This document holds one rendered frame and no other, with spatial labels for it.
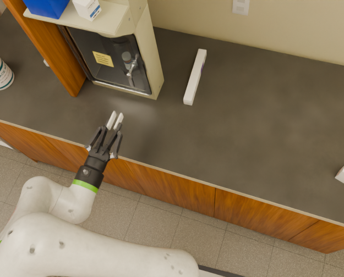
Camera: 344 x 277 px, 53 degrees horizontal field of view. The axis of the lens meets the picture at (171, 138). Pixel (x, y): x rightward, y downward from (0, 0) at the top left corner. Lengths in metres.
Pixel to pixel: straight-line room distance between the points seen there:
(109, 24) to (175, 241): 1.57
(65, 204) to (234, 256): 1.36
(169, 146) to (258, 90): 0.47
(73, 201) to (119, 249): 0.40
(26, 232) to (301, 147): 1.10
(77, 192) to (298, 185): 0.83
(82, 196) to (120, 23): 0.57
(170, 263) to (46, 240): 0.34
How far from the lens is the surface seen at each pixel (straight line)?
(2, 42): 2.06
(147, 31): 1.30
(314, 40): 1.68
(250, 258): 2.30
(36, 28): 1.37
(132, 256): 0.86
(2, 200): 2.76
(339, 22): 1.59
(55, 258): 0.75
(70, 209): 1.19
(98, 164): 1.23
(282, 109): 1.55
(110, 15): 1.11
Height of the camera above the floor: 2.28
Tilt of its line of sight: 65 degrees down
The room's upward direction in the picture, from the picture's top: 14 degrees counter-clockwise
